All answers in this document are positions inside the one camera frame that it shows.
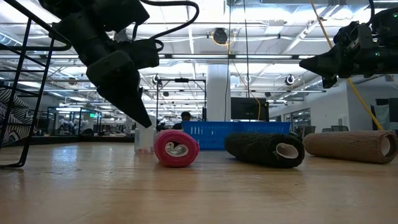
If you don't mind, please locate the tan bandage roll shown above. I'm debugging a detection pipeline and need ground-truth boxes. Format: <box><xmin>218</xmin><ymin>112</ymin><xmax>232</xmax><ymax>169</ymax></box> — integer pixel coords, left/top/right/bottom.
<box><xmin>302</xmin><ymin>129</ymin><xmax>398</xmax><ymax>165</ymax></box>

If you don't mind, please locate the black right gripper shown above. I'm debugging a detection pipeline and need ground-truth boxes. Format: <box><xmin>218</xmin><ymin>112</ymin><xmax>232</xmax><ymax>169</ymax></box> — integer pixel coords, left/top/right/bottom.
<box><xmin>298</xmin><ymin>43</ymin><xmax>392</xmax><ymax>89</ymax></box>

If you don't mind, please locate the black monitor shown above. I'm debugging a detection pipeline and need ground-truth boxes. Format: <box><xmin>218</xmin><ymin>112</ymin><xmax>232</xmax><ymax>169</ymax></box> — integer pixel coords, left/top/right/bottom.
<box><xmin>230</xmin><ymin>97</ymin><xmax>270</xmax><ymax>122</ymax></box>

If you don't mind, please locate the white square pillar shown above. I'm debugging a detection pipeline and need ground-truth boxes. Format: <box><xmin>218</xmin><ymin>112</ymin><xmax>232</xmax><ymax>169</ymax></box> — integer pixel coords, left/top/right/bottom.
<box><xmin>206</xmin><ymin>64</ymin><xmax>231</xmax><ymax>123</ymax></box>

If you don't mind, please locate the black bandage roll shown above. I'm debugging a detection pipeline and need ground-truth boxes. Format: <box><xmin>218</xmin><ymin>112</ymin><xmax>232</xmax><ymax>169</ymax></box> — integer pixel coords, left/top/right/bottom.
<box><xmin>223</xmin><ymin>132</ymin><xmax>306</xmax><ymax>170</ymax></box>

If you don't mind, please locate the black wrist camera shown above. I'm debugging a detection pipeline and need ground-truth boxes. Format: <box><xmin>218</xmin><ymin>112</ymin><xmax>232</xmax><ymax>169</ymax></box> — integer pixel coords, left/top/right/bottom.
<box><xmin>123</xmin><ymin>39</ymin><xmax>160</xmax><ymax>70</ymax></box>
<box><xmin>334</xmin><ymin>21</ymin><xmax>376</xmax><ymax>47</ymax></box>

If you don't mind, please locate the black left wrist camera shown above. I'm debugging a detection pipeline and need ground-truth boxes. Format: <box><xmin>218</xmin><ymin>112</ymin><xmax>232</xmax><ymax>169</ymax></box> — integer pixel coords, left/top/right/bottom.
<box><xmin>123</xmin><ymin>39</ymin><xmax>160</xmax><ymax>70</ymax></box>

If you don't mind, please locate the pink red bandage roll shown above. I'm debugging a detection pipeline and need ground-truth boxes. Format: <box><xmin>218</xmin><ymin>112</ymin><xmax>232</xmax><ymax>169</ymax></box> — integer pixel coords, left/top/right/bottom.
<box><xmin>154</xmin><ymin>129</ymin><xmax>200</xmax><ymax>169</ymax></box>

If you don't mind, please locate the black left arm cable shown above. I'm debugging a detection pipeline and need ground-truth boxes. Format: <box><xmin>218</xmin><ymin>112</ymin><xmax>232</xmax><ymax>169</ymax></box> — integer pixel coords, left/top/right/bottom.
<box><xmin>132</xmin><ymin>0</ymin><xmax>200</xmax><ymax>52</ymax></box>

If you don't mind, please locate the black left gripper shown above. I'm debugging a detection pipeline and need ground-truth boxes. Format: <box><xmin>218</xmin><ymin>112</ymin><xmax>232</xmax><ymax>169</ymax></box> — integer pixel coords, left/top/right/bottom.
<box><xmin>49</xmin><ymin>19</ymin><xmax>153</xmax><ymax>129</ymax></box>

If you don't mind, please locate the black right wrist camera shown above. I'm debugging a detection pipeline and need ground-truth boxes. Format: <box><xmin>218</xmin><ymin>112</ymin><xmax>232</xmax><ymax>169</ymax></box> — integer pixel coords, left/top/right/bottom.
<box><xmin>334</xmin><ymin>21</ymin><xmax>376</xmax><ymax>47</ymax></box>

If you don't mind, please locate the black hanging cable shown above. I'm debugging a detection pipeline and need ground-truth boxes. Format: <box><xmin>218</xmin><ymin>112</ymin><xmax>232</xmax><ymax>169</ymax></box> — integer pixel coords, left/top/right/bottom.
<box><xmin>243</xmin><ymin>0</ymin><xmax>251</xmax><ymax>100</ymax></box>
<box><xmin>224</xmin><ymin>0</ymin><xmax>231</xmax><ymax>122</ymax></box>

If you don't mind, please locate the person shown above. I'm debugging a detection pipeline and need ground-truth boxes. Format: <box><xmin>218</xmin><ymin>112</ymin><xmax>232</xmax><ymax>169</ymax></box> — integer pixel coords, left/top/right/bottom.
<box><xmin>172</xmin><ymin>111</ymin><xmax>192</xmax><ymax>131</ymax></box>

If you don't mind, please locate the thick yellow cable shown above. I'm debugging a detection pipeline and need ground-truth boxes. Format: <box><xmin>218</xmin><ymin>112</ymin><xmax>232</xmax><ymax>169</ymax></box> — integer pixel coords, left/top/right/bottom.
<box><xmin>309</xmin><ymin>0</ymin><xmax>385</xmax><ymax>131</ymax></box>

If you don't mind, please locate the grey patterned fabric pouch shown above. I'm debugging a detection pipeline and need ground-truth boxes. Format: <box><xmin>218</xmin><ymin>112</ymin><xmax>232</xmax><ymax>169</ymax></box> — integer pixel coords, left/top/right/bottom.
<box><xmin>0</xmin><ymin>88</ymin><xmax>34</xmax><ymax>147</ymax></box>

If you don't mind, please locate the blue plastic bin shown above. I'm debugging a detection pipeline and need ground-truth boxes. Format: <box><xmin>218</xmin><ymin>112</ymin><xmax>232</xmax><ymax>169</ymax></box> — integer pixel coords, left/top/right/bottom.
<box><xmin>182</xmin><ymin>121</ymin><xmax>239</xmax><ymax>151</ymax></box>
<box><xmin>238</xmin><ymin>121</ymin><xmax>292</xmax><ymax>135</ymax></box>

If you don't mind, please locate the white plastic bottle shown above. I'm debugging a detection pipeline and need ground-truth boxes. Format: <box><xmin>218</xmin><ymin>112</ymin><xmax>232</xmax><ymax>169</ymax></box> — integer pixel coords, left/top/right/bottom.
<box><xmin>134</xmin><ymin>116</ymin><xmax>157</xmax><ymax>154</ymax></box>

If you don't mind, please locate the black metal stand frame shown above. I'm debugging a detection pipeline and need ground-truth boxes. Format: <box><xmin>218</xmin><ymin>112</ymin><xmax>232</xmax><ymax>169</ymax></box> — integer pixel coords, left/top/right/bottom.
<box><xmin>155</xmin><ymin>78</ymin><xmax>207</xmax><ymax>124</ymax></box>

